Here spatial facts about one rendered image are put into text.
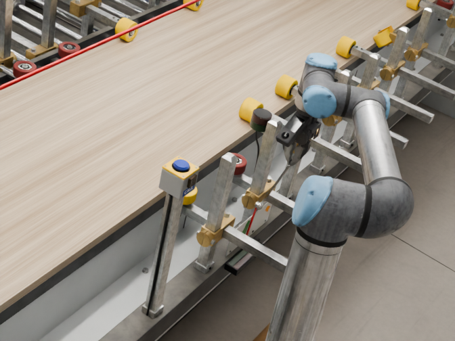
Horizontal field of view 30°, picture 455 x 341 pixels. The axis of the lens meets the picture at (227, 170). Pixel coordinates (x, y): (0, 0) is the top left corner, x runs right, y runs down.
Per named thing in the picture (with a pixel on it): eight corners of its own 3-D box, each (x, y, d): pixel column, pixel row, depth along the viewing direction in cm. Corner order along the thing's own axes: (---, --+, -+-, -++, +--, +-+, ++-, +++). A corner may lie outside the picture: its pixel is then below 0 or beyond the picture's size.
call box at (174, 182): (194, 191, 220) (200, 167, 215) (179, 202, 215) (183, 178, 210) (173, 178, 222) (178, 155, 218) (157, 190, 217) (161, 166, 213)
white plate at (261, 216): (268, 220, 288) (274, 197, 282) (226, 257, 269) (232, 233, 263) (266, 220, 288) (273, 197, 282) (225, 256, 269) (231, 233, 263)
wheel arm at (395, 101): (432, 121, 318) (435, 113, 316) (428, 124, 315) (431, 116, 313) (318, 66, 336) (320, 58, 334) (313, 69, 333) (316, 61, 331)
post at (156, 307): (162, 310, 245) (188, 189, 219) (152, 319, 241) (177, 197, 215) (150, 302, 246) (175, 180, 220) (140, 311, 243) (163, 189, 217)
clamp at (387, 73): (403, 72, 348) (407, 61, 345) (390, 83, 338) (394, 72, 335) (390, 66, 350) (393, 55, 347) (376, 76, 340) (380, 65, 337)
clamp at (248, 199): (273, 194, 280) (277, 182, 277) (252, 212, 270) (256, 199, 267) (259, 186, 282) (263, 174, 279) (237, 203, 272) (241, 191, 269)
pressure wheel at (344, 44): (344, 56, 348) (349, 59, 355) (353, 38, 347) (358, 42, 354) (332, 51, 350) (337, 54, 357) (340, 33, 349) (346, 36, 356)
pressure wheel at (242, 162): (244, 186, 285) (252, 159, 278) (231, 196, 279) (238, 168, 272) (225, 175, 288) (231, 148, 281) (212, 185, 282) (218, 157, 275)
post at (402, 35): (375, 129, 358) (411, 28, 330) (371, 132, 355) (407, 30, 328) (367, 125, 359) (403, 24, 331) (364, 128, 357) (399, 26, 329)
